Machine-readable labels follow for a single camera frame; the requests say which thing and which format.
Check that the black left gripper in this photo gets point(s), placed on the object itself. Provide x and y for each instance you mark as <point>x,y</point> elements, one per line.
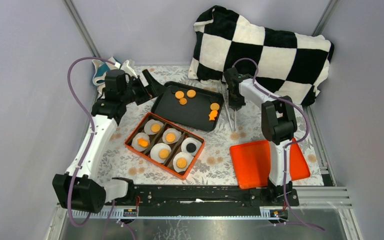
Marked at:
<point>157,88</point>

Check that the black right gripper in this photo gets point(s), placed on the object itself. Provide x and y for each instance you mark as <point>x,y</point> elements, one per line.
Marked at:
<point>235,105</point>

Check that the round orange cookie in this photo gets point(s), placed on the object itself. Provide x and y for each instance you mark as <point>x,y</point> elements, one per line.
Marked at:
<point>164,153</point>
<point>170,138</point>
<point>214,106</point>
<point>155,128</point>
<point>179,95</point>
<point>191,93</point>
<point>181,163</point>

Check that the black cookie tray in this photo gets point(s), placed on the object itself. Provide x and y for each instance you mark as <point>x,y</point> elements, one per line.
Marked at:
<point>195,113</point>

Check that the orange cookie box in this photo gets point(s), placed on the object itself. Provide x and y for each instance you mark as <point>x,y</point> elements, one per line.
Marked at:
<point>154,139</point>

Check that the black sandwich cookie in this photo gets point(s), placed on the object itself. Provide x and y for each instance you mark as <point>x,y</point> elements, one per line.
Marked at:
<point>191,147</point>

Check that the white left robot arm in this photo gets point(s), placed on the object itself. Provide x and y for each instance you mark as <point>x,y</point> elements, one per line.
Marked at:
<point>78,189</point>

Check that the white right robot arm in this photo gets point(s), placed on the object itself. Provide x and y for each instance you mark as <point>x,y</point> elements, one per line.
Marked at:
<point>278,121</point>

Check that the orange fish cookie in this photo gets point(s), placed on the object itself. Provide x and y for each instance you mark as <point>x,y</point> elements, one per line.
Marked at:
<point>213,115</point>

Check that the floral table mat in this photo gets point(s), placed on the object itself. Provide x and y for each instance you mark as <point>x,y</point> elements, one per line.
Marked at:
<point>214,165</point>

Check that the teal beige folded cloth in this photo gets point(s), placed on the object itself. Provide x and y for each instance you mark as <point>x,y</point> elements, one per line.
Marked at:
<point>102,67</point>

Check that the black white checkered pillow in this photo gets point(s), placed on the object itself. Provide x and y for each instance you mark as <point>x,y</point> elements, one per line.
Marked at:
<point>284,62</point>

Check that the orange box lid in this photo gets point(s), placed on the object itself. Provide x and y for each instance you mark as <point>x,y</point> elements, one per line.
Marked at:
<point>252,163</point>

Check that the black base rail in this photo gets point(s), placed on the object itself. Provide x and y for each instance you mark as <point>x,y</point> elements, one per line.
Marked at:
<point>199,201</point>

